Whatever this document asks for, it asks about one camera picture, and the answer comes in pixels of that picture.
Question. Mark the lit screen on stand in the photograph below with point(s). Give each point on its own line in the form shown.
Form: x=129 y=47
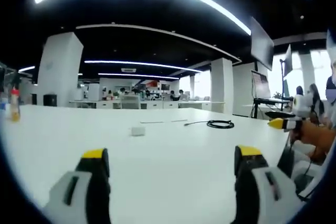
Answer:
x=261 y=85

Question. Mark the red-capped yellow bottle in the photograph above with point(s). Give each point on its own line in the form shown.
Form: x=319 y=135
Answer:
x=15 y=106

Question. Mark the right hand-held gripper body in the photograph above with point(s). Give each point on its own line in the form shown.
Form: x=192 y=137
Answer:
x=304 y=104

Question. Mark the black chair back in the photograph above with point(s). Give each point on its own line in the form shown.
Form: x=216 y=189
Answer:
x=286 y=159

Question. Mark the white mesh office chair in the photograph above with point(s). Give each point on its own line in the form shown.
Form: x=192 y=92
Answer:
x=130 y=102

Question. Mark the small black monitor on pole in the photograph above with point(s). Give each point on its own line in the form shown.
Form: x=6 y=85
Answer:
x=288 y=61

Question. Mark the white desk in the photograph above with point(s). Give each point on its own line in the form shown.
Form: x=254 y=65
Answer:
x=157 y=150

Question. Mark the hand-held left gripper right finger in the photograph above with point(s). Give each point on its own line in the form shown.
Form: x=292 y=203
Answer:
x=246 y=182

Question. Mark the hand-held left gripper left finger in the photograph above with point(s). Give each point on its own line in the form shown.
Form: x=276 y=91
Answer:
x=98 y=182

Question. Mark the green potted plant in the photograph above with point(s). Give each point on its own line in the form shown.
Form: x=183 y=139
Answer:
x=277 y=95

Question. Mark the white charger adapter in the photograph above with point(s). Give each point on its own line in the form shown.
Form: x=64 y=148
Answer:
x=138 y=131

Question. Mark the large hanging black monitor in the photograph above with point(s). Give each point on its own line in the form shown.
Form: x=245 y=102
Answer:
x=261 y=44

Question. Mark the black standing desk frame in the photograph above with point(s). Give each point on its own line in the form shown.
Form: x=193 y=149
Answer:
x=270 y=100

